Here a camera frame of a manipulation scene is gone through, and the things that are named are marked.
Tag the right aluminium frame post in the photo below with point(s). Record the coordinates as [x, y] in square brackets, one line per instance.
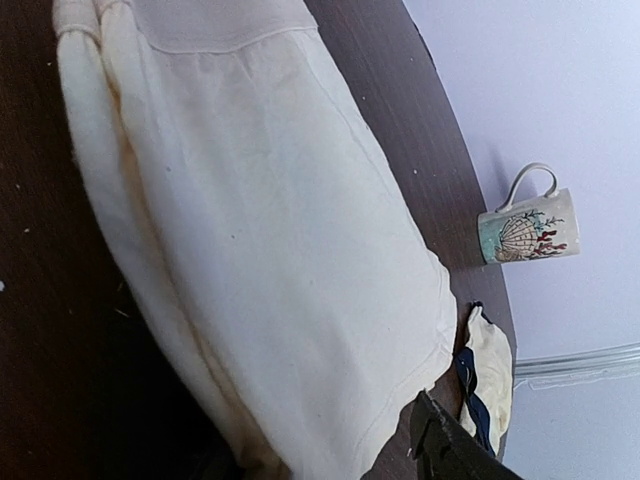
[578, 368]

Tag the cream boxer underwear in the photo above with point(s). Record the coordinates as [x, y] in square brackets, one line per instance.
[257, 223]

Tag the cream underwear navy trim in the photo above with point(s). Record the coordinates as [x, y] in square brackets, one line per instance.
[484, 367]

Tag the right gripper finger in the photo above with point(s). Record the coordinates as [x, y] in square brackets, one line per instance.
[444, 450]

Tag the white patterned ceramic mug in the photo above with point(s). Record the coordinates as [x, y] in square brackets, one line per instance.
[538, 228]

